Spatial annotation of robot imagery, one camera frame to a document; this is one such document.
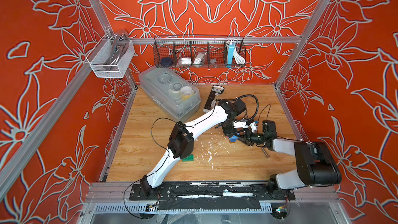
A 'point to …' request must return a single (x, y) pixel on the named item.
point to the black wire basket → (198, 51)
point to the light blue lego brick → (233, 139)
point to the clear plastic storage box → (177, 97)
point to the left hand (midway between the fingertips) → (230, 130)
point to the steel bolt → (267, 155)
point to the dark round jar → (166, 61)
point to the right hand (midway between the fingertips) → (234, 136)
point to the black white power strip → (211, 101)
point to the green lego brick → (189, 158)
